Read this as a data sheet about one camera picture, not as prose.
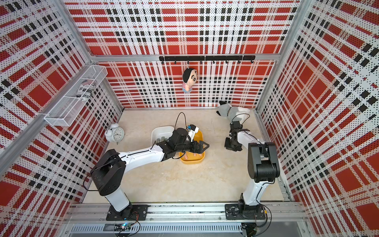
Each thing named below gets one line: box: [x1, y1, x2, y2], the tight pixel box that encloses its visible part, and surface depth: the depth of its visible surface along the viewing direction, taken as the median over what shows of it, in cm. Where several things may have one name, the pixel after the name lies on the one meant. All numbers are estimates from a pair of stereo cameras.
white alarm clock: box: [104, 122, 125, 145], surface depth 97 cm
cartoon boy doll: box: [182, 67, 198, 93], surface depth 94 cm
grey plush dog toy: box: [216, 100, 251, 125], surface depth 112 cm
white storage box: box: [151, 125, 175, 150], surface depth 104 cm
